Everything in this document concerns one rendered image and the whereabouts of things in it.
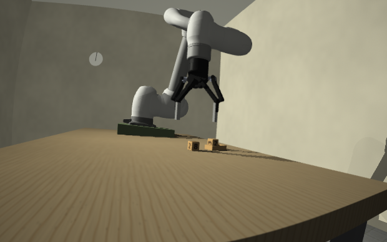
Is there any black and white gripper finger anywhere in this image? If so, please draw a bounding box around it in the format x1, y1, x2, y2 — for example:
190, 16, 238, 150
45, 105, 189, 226
171, 76, 195, 120
197, 75, 224, 122

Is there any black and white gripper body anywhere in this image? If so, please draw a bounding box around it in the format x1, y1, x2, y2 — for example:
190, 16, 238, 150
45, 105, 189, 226
187, 58, 209, 89

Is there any tan wooden cube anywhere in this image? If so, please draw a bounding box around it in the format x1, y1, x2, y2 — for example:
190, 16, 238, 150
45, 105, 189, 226
187, 141, 200, 151
207, 138, 218, 146

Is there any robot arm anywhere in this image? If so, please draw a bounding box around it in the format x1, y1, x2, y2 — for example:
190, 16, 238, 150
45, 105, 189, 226
123, 8, 252, 127

